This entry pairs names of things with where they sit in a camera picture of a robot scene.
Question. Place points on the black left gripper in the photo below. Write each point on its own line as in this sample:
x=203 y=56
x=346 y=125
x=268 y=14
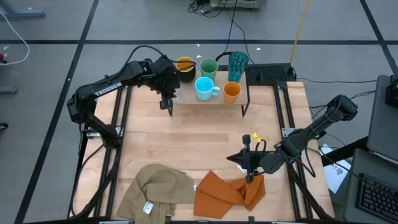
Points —
x=166 y=77

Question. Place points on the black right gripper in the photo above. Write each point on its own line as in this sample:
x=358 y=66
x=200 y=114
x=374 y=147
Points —
x=253 y=161

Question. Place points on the black mug yellow inside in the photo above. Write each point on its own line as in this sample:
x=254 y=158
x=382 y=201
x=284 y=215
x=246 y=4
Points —
x=186 y=73

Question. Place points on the light blue plastic mug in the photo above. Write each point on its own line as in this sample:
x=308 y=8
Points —
x=204 y=88

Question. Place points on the green plastic cup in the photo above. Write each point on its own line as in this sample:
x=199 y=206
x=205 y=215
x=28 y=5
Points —
x=209 y=70

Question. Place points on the orange plastic cup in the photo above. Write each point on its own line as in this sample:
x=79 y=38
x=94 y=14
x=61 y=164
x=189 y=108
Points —
x=232 y=92

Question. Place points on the teal faceted tumbler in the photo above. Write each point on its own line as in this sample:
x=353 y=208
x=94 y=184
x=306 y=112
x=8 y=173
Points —
x=237 y=67

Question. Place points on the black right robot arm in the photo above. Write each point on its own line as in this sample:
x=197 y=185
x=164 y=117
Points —
x=323 y=119

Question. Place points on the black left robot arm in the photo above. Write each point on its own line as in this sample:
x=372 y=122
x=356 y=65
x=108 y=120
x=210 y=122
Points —
x=105 y=88

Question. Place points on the wooden shelf with black legs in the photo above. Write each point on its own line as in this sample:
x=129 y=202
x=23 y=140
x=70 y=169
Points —
x=188 y=99

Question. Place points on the orange cloth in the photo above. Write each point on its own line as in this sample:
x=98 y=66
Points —
x=217 y=196

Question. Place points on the tan cloth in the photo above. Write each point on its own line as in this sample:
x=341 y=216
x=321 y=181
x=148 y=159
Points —
x=155 y=189

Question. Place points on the white paper sheet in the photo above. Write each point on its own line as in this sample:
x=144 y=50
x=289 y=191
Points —
x=337 y=174

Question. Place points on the black desk leg bar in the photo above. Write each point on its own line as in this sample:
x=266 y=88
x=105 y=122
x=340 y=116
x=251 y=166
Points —
x=345 y=152

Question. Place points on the grey desk top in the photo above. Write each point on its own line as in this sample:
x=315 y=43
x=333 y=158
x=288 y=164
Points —
x=379 y=124
x=354 y=174

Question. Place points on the grey equipment cart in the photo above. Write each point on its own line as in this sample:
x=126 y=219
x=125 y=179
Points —
x=248 y=3

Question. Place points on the black keyboard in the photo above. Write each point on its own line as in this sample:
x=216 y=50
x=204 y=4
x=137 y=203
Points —
x=377 y=199

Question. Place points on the small grey table foot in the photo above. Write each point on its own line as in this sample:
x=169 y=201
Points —
x=7 y=90

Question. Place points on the small black object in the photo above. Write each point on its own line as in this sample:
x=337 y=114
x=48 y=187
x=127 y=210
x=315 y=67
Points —
x=3 y=125

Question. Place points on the black box device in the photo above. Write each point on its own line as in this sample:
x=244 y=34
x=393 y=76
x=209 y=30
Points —
x=392 y=93

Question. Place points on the small red object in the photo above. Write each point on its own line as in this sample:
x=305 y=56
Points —
x=2 y=57

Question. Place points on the large grey table foot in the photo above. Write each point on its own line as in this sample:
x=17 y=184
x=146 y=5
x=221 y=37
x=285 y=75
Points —
x=18 y=13

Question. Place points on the black aluminium table frame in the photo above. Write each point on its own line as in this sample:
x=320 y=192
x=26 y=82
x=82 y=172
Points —
x=127 y=99

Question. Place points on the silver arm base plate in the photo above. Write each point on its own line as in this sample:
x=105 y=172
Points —
x=286 y=132
x=93 y=134

